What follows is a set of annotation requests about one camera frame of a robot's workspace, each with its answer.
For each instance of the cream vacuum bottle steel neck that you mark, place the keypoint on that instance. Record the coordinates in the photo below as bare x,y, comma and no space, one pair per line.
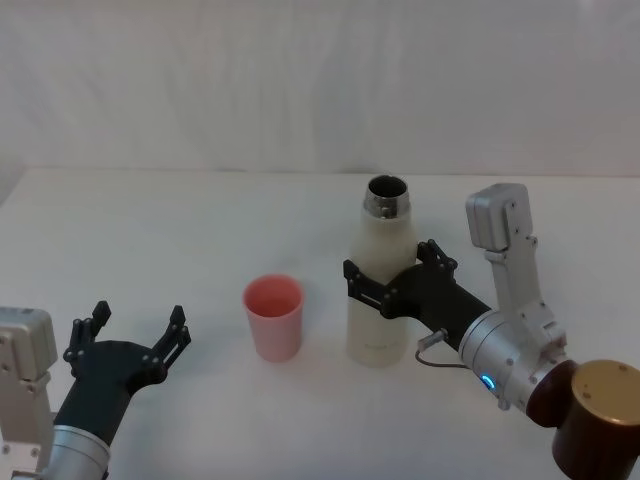
382,245

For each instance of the white table cloth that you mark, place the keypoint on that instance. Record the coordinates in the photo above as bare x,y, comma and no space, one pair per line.
200,225

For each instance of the pink cup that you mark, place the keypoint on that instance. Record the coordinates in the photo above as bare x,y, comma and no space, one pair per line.
277,330

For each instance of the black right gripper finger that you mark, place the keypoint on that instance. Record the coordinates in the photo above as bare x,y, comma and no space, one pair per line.
440,257
370,292

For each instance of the white curtain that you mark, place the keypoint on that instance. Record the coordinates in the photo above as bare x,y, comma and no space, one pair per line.
250,85

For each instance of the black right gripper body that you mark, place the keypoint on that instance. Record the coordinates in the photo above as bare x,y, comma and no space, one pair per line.
435,300

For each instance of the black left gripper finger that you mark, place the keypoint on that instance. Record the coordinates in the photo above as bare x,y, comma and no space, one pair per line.
172,340
82,335

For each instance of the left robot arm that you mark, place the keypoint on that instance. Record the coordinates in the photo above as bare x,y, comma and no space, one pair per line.
25,380

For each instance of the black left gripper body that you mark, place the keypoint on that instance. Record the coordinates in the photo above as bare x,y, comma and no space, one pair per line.
107,375

